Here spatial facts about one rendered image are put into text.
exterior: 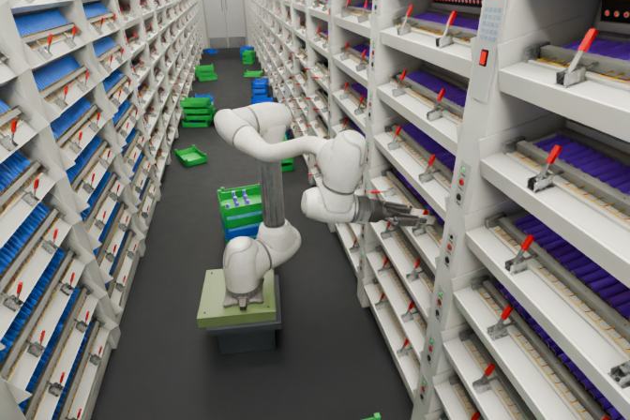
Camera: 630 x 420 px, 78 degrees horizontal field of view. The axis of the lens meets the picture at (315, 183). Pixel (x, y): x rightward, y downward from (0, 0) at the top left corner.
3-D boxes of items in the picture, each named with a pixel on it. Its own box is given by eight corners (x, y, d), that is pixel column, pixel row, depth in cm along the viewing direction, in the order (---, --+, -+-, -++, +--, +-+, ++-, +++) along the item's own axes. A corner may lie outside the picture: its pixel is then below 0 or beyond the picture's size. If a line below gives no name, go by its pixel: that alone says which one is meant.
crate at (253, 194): (223, 217, 223) (221, 205, 219) (218, 201, 239) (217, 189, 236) (274, 208, 232) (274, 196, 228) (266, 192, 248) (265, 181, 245)
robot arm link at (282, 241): (251, 262, 188) (287, 245, 202) (272, 277, 177) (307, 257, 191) (233, 103, 157) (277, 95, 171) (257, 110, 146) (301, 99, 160)
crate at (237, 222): (225, 229, 226) (223, 217, 223) (220, 212, 243) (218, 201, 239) (275, 219, 235) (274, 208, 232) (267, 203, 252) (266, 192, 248)
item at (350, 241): (360, 279, 207) (353, 261, 200) (332, 218, 259) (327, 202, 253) (396, 266, 208) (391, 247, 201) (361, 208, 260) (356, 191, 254)
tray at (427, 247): (438, 280, 118) (434, 257, 113) (372, 187, 171) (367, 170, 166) (499, 258, 119) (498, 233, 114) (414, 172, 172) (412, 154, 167)
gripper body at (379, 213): (359, 213, 128) (384, 216, 131) (367, 227, 121) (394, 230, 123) (366, 193, 125) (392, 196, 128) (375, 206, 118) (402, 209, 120)
